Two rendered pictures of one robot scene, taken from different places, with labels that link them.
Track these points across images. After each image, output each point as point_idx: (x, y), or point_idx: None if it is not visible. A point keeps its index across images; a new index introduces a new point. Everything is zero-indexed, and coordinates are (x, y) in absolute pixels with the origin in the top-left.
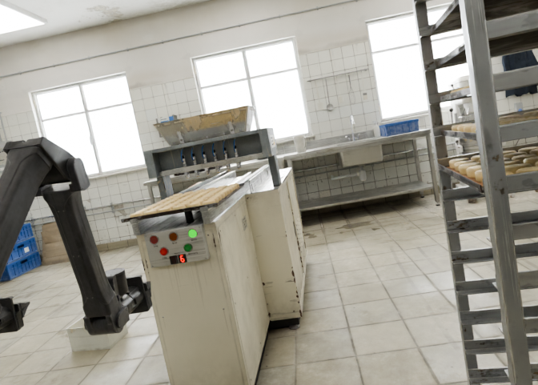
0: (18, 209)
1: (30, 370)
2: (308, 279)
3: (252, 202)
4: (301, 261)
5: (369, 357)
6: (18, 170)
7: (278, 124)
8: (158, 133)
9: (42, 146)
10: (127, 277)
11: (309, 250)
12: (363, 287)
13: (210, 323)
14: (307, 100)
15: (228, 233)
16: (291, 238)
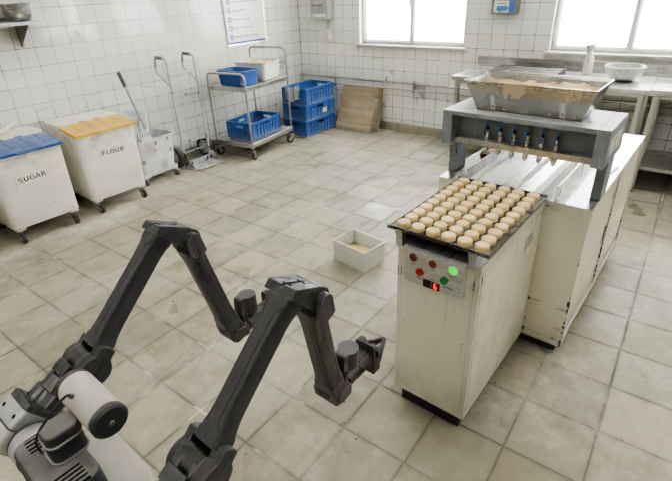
0: (263, 361)
1: (300, 262)
2: (597, 285)
3: (552, 212)
4: (595, 269)
5: (612, 441)
6: (270, 323)
7: (669, 27)
8: (490, 6)
9: (294, 300)
10: (364, 337)
11: (622, 235)
12: (663, 336)
13: (444, 348)
14: None
15: (497, 269)
16: (589, 255)
